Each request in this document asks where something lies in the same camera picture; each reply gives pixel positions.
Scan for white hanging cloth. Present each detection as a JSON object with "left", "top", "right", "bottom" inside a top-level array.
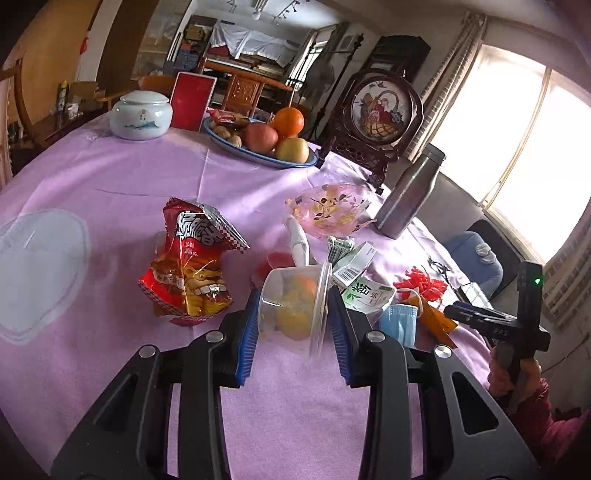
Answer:
[{"left": 210, "top": 23, "right": 306, "bottom": 62}]

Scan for eyeglasses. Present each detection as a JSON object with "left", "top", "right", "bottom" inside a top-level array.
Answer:
[{"left": 427, "top": 257, "right": 456, "bottom": 280}]

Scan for green white carton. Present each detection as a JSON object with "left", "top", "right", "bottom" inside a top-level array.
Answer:
[{"left": 331, "top": 242, "right": 378, "bottom": 289}]

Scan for green striped wrapper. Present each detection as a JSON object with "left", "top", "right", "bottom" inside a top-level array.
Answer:
[{"left": 327, "top": 235, "right": 356, "bottom": 264}]

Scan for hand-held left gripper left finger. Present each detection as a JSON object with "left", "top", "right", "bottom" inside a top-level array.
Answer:
[{"left": 51, "top": 291, "right": 262, "bottom": 480}]

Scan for carved wooden chair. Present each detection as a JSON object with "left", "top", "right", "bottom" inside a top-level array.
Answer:
[{"left": 202, "top": 58, "right": 296, "bottom": 119}]

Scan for standing fan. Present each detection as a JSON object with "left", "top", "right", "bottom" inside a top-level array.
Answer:
[{"left": 302, "top": 59, "right": 336, "bottom": 140}]

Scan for clear plastic lid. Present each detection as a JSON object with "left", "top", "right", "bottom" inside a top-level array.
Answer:
[{"left": 0, "top": 209, "right": 92, "bottom": 346}]

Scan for crumpled white tissue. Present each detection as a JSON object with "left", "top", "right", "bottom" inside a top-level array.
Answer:
[{"left": 283, "top": 216, "right": 311, "bottom": 267}]

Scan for red snack packets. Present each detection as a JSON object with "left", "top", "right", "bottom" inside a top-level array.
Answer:
[{"left": 208, "top": 108, "right": 250, "bottom": 128}]

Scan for blue fruit plate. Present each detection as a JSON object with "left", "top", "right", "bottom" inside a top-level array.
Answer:
[{"left": 203, "top": 115, "right": 319, "bottom": 169}]

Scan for red snack bag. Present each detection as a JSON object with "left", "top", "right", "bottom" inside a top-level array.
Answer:
[{"left": 139, "top": 197, "right": 250, "bottom": 326}]

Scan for yellow apple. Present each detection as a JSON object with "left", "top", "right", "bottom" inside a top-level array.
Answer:
[{"left": 276, "top": 137, "right": 310, "bottom": 164}]

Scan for walnuts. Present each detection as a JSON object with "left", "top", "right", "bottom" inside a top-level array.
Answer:
[{"left": 210, "top": 122, "right": 245, "bottom": 149}]

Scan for orange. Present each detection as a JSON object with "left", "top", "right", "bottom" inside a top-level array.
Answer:
[{"left": 272, "top": 107, "right": 305, "bottom": 138}]

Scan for person's right hand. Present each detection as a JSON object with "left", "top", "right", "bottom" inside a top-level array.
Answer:
[{"left": 488, "top": 344, "right": 544, "bottom": 403}]

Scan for person's right forearm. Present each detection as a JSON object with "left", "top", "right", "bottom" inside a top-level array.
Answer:
[{"left": 488, "top": 376, "right": 591, "bottom": 468}]

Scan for red jelly cup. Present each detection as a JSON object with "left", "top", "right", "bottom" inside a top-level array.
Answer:
[{"left": 256, "top": 249, "right": 294, "bottom": 278}]

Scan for orange packet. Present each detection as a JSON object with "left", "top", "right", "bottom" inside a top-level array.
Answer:
[{"left": 409, "top": 295, "right": 458, "bottom": 348}]

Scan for steel thermos bottle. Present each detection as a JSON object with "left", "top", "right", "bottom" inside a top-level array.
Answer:
[{"left": 374, "top": 143, "right": 447, "bottom": 240}]

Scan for smartphone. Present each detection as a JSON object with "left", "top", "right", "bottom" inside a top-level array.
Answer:
[{"left": 457, "top": 282, "right": 493, "bottom": 310}]

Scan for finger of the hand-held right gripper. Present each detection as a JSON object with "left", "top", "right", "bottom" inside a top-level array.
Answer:
[{"left": 444, "top": 301, "right": 514, "bottom": 331}]

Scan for white ceramic jar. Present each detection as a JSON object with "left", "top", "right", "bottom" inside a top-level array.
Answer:
[{"left": 110, "top": 90, "right": 173, "bottom": 140}]

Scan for blue cushion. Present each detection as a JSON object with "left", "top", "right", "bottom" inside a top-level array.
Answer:
[{"left": 443, "top": 231, "right": 504, "bottom": 299}]

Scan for beige curtain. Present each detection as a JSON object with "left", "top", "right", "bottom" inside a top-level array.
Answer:
[{"left": 416, "top": 14, "right": 488, "bottom": 158}]

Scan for red apple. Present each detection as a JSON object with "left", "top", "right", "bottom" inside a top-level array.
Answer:
[{"left": 245, "top": 121, "right": 279, "bottom": 153}]

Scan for dark wooden side table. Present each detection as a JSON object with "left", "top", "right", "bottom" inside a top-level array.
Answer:
[{"left": 9, "top": 107, "right": 112, "bottom": 154}]

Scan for clear plastic container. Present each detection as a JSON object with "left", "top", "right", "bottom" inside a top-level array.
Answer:
[{"left": 257, "top": 261, "right": 333, "bottom": 360}]

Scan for floral glass dish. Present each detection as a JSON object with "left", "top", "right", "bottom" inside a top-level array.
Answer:
[{"left": 286, "top": 183, "right": 378, "bottom": 239}]

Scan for green white drink pouch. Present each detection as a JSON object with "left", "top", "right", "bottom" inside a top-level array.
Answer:
[{"left": 342, "top": 279, "right": 397, "bottom": 320}]

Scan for purple tablecloth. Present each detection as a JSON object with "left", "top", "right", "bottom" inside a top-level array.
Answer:
[{"left": 0, "top": 108, "right": 498, "bottom": 480}]

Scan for orange fruit peel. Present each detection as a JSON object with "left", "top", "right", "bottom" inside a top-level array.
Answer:
[{"left": 272, "top": 274, "right": 320, "bottom": 341}]

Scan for blue face mask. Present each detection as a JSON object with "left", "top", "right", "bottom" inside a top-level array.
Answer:
[{"left": 379, "top": 302, "right": 421, "bottom": 348}]

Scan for curved wooden chair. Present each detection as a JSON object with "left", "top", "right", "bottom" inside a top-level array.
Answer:
[{"left": 0, "top": 58, "right": 38, "bottom": 185}]

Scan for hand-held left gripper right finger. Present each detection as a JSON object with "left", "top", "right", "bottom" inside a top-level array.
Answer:
[{"left": 325, "top": 288, "right": 544, "bottom": 480}]

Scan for red box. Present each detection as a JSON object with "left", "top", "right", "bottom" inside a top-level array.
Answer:
[{"left": 170, "top": 71, "right": 218, "bottom": 134}]

